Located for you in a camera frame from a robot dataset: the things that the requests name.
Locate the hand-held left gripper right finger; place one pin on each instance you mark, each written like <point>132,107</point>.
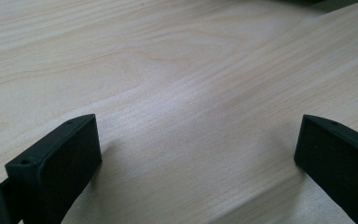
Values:
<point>338,168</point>

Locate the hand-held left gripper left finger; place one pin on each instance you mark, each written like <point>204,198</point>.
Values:
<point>59,174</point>

